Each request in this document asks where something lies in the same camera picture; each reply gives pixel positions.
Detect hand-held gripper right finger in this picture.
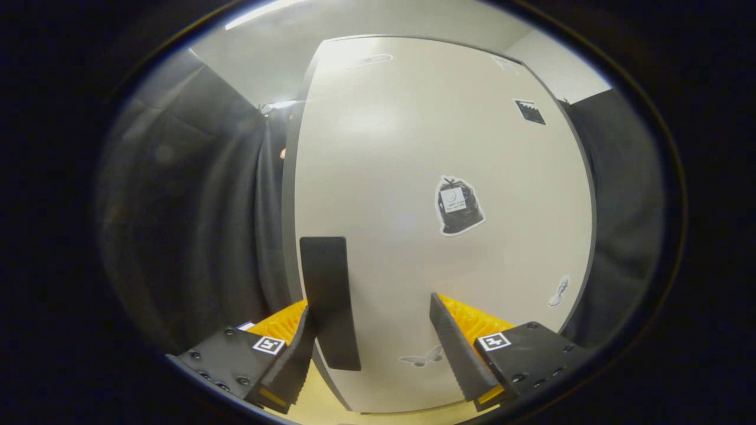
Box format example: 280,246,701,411
429,292,591,413

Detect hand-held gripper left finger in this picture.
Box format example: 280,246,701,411
165,299,317,415

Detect black cabinet door handle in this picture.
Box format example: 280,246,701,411
299,237,361,371

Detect grey shoe cabinet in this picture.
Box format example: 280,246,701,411
282,34,597,414

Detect black backdrop cloth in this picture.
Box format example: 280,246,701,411
97,50,665,355

